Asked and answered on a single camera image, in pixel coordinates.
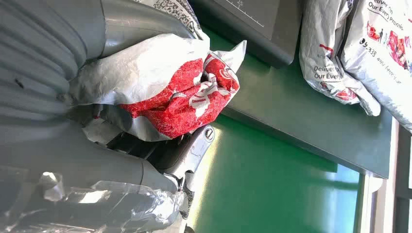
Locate black inbound scanner machine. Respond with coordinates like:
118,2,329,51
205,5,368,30
189,0,303,69

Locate white parcel bag red pictures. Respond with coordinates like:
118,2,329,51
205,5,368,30
340,0,412,133

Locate white parcel bag slogan text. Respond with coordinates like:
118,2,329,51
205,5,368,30
298,0,382,117

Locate green conveyor belt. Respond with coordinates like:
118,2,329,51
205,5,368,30
187,115,361,233

